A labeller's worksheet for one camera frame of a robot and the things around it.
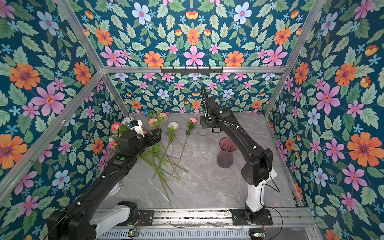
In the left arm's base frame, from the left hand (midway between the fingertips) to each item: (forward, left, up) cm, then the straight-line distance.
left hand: (157, 130), depth 78 cm
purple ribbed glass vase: (-6, -38, -11) cm, 40 cm away
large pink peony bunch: (-8, +4, -25) cm, 27 cm away
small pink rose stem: (+24, -18, -21) cm, 37 cm away
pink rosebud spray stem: (+29, +5, -20) cm, 36 cm away
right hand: (+6, -29, -1) cm, 30 cm away
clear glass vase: (+2, -25, -19) cm, 31 cm away
